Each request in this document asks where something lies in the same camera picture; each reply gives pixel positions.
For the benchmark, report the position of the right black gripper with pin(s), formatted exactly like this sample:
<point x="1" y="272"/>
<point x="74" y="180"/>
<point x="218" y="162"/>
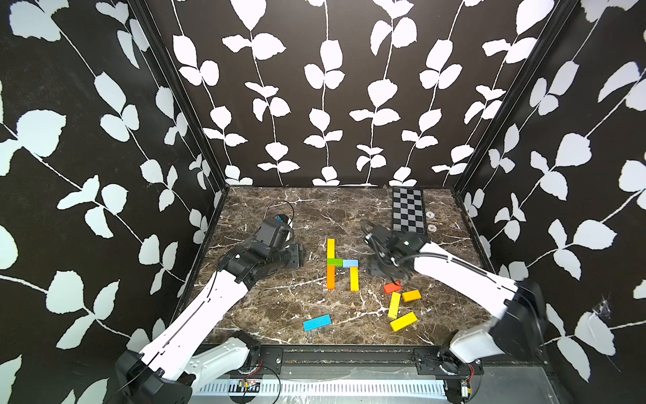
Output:
<point x="372" y="268"/>

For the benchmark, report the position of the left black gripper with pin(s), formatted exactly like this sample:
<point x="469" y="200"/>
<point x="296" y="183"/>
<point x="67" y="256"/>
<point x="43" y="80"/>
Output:
<point x="297" y="255"/>

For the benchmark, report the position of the red block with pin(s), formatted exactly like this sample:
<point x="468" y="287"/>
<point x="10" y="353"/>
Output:
<point x="392" y="287"/>

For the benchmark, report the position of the long yellow block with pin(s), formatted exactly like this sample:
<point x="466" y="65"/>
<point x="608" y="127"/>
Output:
<point x="354" y="280"/>

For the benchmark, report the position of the light blue block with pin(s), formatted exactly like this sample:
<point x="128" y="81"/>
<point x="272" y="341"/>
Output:
<point x="350" y="263"/>

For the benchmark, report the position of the small yellow block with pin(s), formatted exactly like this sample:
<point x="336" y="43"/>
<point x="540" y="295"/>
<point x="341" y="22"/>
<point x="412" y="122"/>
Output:
<point x="410" y="296"/>

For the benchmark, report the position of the green block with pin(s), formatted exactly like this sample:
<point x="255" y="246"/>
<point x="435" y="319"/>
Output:
<point x="335" y="263"/>

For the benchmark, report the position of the orange block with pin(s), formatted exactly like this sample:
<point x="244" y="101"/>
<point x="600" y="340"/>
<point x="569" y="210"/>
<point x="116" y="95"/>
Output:
<point x="330" y="277"/>

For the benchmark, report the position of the cyan block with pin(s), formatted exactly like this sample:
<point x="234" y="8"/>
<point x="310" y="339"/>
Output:
<point x="318" y="322"/>

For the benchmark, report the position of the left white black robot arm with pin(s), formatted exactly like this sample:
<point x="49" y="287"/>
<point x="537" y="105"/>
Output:
<point x="170" y="369"/>

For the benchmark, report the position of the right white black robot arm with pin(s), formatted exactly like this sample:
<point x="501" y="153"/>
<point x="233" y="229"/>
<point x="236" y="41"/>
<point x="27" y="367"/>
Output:
<point x="518" y="311"/>

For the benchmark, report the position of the black white checkerboard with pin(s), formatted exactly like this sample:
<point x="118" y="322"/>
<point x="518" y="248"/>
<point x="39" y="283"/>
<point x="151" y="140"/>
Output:
<point x="408" y="211"/>

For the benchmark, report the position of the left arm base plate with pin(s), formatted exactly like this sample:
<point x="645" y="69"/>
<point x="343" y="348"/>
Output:
<point x="272" y="359"/>

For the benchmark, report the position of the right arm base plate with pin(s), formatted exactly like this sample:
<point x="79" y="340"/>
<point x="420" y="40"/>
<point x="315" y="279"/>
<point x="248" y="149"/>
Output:
<point x="434" y="361"/>

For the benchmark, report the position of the white slotted cable duct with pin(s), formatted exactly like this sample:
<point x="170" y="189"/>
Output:
<point x="432" y="389"/>

